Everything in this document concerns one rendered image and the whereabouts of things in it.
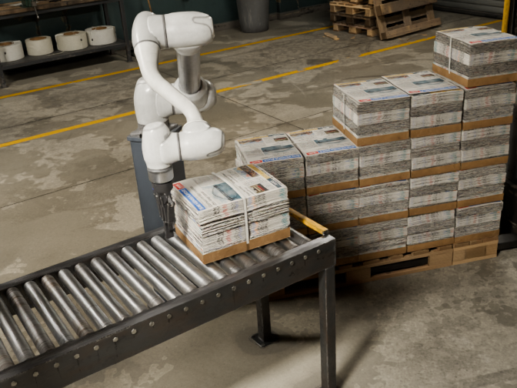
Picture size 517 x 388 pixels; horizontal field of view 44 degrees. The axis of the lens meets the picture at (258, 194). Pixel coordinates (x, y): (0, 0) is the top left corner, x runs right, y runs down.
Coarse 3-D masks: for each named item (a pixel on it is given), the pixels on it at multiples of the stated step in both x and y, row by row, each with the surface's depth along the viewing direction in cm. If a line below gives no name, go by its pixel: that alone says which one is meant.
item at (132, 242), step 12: (132, 240) 260; (144, 240) 261; (96, 252) 254; (108, 252) 253; (120, 252) 256; (60, 264) 247; (72, 264) 246; (108, 264) 255; (24, 276) 240; (36, 276) 240; (96, 276) 254; (0, 288) 234; (84, 288) 252; (48, 300) 245; (12, 312) 238
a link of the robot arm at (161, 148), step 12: (144, 132) 220; (156, 132) 218; (168, 132) 222; (144, 144) 221; (156, 144) 219; (168, 144) 220; (144, 156) 224; (156, 156) 221; (168, 156) 222; (180, 156) 223; (156, 168) 224
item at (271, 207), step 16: (240, 176) 254; (256, 176) 253; (272, 176) 252; (256, 192) 240; (272, 192) 242; (256, 208) 240; (272, 208) 244; (288, 208) 248; (256, 224) 244; (272, 224) 248; (288, 224) 251
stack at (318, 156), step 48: (240, 144) 342; (288, 144) 337; (336, 144) 333; (384, 144) 330; (432, 144) 338; (336, 192) 335; (384, 192) 341; (432, 192) 350; (336, 240) 348; (384, 240) 355; (432, 240) 363
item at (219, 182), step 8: (208, 176) 257; (216, 176) 257; (224, 176) 256; (224, 184) 249; (232, 184) 249; (232, 192) 242; (240, 200) 236; (248, 200) 238; (240, 208) 237; (248, 208) 239; (240, 216) 239; (248, 216) 241; (240, 224) 240; (248, 224) 243; (240, 232) 242; (248, 232) 244; (240, 240) 243
